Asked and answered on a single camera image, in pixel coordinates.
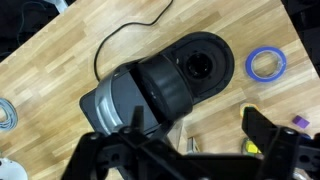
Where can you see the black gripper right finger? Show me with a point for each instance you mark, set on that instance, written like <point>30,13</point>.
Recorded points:
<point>286,156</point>

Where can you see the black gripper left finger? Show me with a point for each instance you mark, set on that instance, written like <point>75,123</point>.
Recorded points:
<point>110,156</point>

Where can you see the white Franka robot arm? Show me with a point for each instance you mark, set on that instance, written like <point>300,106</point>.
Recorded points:
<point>11,170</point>

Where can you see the black Keurig coffee maker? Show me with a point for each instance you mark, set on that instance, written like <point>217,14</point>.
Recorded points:
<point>206,66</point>

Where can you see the glass jar of coloured cubes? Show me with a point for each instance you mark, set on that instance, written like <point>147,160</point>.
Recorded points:
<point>250,146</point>

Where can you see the purple cube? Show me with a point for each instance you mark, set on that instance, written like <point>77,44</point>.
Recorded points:
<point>301,122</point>

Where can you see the clear water tank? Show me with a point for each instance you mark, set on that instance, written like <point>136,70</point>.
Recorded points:
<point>87,106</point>

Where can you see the blue masking tape roll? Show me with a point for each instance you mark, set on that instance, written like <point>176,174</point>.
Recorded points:
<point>249,68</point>

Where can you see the clear tape roll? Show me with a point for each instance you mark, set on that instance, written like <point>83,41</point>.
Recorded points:
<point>11,115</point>

